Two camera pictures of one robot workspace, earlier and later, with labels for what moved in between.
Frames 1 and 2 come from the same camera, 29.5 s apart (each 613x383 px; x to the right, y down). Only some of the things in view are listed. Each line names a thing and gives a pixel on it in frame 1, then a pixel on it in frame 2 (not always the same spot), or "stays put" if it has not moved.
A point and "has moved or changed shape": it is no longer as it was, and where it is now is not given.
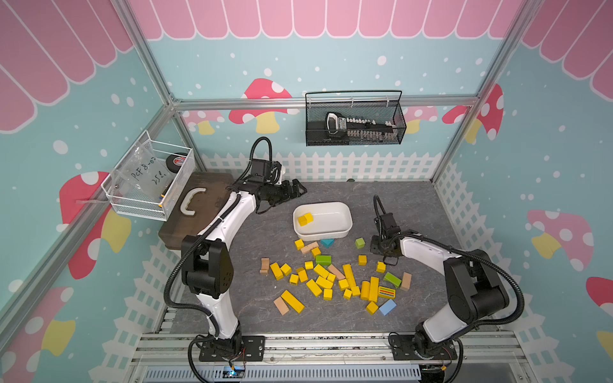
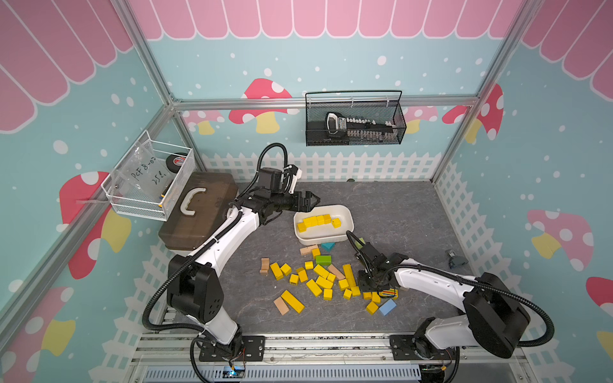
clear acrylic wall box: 148,182 stays put
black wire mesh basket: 354,118 stays put
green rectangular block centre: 325,260 stays put
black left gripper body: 279,192 -> 290,202
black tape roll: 174,163 stays put
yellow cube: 309,217 has moved or changed shape
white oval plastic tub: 331,220 stays put
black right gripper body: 377,246 -> 367,282
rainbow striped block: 387,293 stays put
